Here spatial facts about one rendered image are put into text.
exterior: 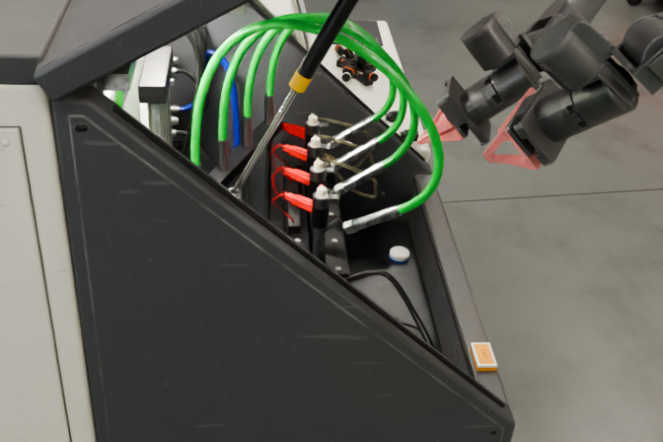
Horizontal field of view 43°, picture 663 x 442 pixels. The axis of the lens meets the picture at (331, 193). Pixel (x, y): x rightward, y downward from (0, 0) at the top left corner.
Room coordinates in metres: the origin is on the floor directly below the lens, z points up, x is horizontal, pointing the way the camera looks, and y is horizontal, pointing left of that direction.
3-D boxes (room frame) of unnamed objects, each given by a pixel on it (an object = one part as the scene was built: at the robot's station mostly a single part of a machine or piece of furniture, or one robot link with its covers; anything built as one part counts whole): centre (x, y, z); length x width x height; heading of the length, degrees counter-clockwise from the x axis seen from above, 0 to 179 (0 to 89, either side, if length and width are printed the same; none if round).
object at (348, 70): (1.89, -0.04, 1.01); 0.23 x 0.11 x 0.06; 7
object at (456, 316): (1.17, -0.22, 0.87); 0.62 x 0.04 x 0.16; 7
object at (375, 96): (1.85, -0.05, 0.97); 0.70 x 0.22 x 0.03; 7
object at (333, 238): (1.26, 0.03, 0.91); 0.34 x 0.10 x 0.15; 7
